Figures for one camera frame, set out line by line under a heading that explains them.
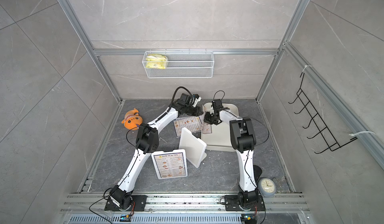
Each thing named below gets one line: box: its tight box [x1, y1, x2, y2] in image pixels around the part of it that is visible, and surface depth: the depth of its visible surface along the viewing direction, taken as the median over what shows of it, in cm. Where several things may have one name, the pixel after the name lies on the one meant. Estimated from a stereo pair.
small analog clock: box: [257, 177, 277, 196], surface depth 76 cm
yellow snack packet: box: [145, 53, 167, 70], surface depth 89 cm
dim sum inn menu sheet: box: [153, 152, 187, 178], surface depth 76 cm
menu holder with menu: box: [178, 127, 207, 169], surface depth 79 cm
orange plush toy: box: [121, 108, 143, 131], surface depth 99 cm
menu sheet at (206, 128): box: [199, 115, 212, 134], surface depth 103 cm
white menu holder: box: [151, 149, 188, 180], surface depth 76 cm
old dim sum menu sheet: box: [173, 116, 203, 137], surface depth 107 cm
